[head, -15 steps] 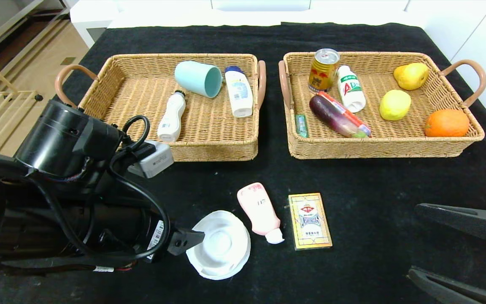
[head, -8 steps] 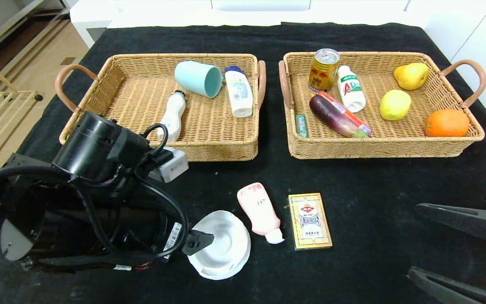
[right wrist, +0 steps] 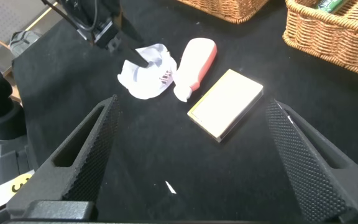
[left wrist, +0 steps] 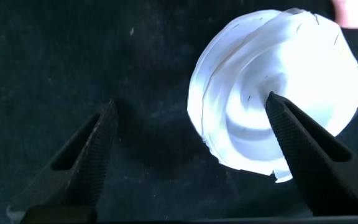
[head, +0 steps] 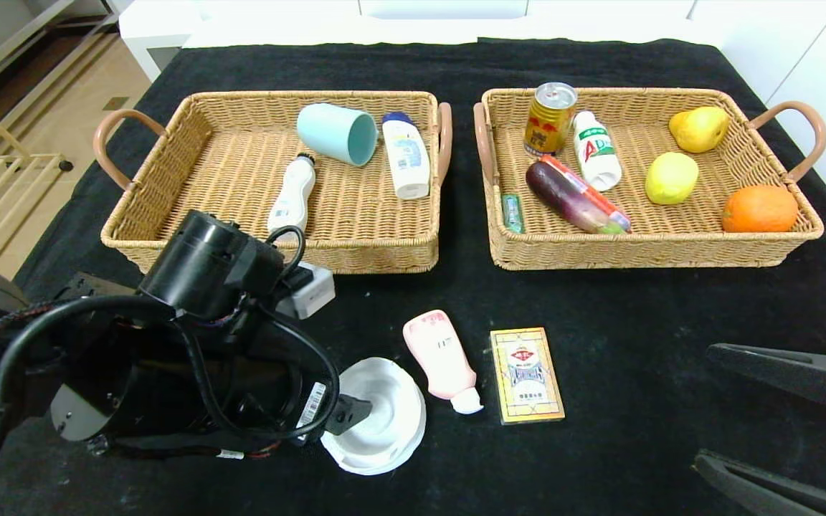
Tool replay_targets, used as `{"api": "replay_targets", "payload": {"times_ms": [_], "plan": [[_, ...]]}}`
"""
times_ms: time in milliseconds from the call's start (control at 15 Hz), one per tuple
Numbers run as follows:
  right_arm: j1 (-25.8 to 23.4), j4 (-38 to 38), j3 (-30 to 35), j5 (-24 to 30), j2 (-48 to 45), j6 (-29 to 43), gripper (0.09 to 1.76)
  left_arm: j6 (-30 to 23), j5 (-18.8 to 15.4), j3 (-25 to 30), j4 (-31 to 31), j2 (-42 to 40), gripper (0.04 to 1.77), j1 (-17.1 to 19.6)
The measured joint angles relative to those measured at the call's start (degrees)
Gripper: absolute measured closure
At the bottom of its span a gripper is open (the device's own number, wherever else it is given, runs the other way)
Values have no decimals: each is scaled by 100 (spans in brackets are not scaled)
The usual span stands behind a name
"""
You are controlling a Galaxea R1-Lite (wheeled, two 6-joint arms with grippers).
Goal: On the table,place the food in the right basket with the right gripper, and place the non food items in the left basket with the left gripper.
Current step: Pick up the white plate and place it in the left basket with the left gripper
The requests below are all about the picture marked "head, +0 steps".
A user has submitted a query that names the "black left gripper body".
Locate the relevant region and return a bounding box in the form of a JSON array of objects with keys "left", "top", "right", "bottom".
[{"left": 288, "top": 381, "right": 341, "bottom": 446}]

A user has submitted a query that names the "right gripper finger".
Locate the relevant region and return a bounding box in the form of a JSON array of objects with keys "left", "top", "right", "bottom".
[
  {"left": 705, "top": 342, "right": 826, "bottom": 407},
  {"left": 690, "top": 448, "right": 826, "bottom": 516}
]

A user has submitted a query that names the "white round plastic plate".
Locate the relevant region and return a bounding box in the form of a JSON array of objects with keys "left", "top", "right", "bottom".
[{"left": 320, "top": 357, "right": 427, "bottom": 477}]

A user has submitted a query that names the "playing card box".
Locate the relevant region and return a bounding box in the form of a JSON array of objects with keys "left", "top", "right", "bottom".
[{"left": 490, "top": 328, "right": 566, "bottom": 426}]

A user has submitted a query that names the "white bottle black brush tip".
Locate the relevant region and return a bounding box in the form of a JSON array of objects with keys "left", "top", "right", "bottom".
[{"left": 267, "top": 153, "right": 317, "bottom": 234}]

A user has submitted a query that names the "orange sausage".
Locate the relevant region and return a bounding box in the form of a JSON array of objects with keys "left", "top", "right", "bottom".
[{"left": 538, "top": 155, "right": 632, "bottom": 231}]

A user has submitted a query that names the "purple eggplant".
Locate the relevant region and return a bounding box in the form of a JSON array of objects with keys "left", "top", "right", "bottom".
[{"left": 526, "top": 162, "right": 625, "bottom": 235}]

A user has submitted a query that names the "wicker basket holding teal cup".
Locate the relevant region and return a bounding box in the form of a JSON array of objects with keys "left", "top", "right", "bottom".
[{"left": 93, "top": 90, "right": 453, "bottom": 276}]

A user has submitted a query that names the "wicker basket holding fruit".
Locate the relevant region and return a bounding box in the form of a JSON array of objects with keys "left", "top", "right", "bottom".
[{"left": 473, "top": 87, "right": 826, "bottom": 272}]

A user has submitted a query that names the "pink tube white cap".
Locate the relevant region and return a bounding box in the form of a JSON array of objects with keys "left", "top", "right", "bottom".
[{"left": 403, "top": 310, "right": 485, "bottom": 416}]

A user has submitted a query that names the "orange fruit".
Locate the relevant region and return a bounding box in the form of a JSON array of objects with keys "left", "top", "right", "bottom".
[{"left": 721, "top": 184, "right": 799, "bottom": 234}]

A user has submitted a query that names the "black tablecloth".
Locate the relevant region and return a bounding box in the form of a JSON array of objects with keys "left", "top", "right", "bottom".
[{"left": 0, "top": 39, "right": 826, "bottom": 516}]

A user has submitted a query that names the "yellow lemon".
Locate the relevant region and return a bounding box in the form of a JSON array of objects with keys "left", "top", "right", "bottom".
[{"left": 645, "top": 152, "right": 700, "bottom": 206}]

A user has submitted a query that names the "yellow pear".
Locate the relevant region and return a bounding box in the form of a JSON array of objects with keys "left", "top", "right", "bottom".
[{"left": 668, "top": 107, "right": 729, "bottom": 154}]

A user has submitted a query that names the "small green gum pack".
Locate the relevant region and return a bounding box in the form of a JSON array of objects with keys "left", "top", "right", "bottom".
[{"left": 501, "top": 193, "right": 523, "bottom": 236}]

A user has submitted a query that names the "white lotion bottle blue cap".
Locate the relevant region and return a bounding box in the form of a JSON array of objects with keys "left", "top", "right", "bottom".
[{"left": 381, "top": 112, "right": 431, "bottom": 201}]

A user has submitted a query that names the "teal plastic cup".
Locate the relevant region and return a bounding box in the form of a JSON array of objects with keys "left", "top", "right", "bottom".
[{"left": 297, "top": 103, "right": 379, "bottom": 167}]

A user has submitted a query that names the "white milk bottle green label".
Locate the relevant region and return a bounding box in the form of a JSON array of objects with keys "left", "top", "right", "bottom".
[{"left": 572, "top": 112, "right": 623, "bottom": 193}]

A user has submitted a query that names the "gold drink can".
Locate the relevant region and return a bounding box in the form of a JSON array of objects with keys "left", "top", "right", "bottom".
[{"left": 523, "top": 82, "right": 577, "bottom": 158}]

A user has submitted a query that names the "cream wooden rack on wheels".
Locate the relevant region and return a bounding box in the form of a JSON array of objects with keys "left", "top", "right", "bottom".
[{"left": 0, "top": 82, "right": 75, "bottom": 267}]

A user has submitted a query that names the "white low bench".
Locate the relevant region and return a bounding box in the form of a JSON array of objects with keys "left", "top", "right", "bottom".
[{"left": 118, "top": 0, "right": 715, "bottom": 81}]

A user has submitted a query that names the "grey metal shelf unit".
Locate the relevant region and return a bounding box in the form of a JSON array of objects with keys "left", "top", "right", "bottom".
[{"left": 0, "top": 0, "right": 121, "bottom": 173}]

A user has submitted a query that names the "black left camera cable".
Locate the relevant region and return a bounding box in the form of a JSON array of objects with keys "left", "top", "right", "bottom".
[{"left": 176, "top": 225, "right": 342, "bottom": 442}]

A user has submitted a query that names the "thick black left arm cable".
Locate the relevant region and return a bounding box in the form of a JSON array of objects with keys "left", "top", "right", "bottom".
[{"left": 0, "top": 295, "right": 174, "bottom": 472}]

